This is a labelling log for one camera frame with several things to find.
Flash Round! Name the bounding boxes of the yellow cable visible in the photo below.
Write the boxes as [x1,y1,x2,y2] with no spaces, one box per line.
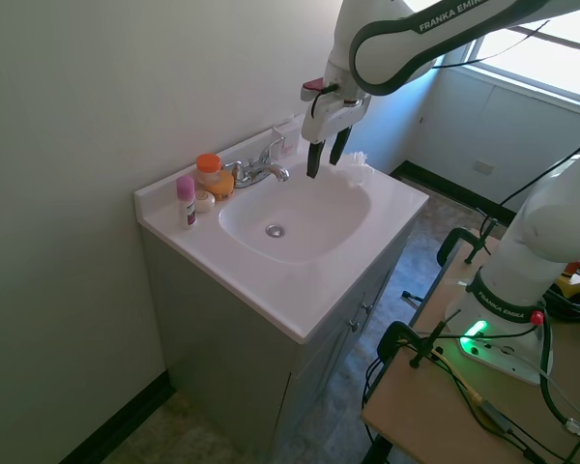
[432,348,484,406]

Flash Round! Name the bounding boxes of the chrome faucet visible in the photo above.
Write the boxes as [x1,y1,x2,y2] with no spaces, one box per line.
[223,136,291,189]

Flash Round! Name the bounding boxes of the orange lidded clear jar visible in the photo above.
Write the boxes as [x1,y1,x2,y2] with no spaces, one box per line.
[195,153,223,187]

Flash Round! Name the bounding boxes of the grey cable with connector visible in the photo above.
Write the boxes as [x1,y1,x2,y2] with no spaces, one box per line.
[492,343,580,439]

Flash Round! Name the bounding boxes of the black table clamp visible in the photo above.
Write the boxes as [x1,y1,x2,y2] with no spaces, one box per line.
[375,310,462,371]
[437,217,500,267]

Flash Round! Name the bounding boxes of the small white round jar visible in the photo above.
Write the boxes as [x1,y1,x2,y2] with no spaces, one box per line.
[193,189,218,214]

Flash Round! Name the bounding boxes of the black coiled cables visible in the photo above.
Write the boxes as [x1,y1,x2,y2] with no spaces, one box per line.
[543,277,580,324]

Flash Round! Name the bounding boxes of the crumpled white tissue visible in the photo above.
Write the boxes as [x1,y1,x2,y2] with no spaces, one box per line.
[332,150,376,188]

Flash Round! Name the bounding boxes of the grey vanity cabinet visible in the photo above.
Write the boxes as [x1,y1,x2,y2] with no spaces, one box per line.
[139,219,416,450]

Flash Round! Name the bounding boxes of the window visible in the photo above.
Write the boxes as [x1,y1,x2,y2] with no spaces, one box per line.
[445,0,580,117]

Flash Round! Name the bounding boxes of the white sink countertop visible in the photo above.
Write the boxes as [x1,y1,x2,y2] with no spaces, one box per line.
[133,123,431,345]

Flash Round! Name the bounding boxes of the pink capped deodorant stick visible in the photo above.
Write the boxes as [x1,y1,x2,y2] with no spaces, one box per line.
[175,175,196,231]

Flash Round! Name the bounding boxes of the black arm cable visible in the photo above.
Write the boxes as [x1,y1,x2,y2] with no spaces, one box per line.
[500,135,580,210]

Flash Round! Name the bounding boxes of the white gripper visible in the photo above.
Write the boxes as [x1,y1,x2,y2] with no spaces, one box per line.
[301,92,372,180]

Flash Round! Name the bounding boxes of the yellow emergency stop box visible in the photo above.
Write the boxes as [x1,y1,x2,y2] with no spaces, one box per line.
[554,259,580,302]

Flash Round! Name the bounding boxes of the orange cream jar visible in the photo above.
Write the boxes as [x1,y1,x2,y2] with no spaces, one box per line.
[204,171,236,201]

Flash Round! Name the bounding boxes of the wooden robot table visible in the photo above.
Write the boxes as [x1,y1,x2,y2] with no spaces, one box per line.
[361,226,580,464]

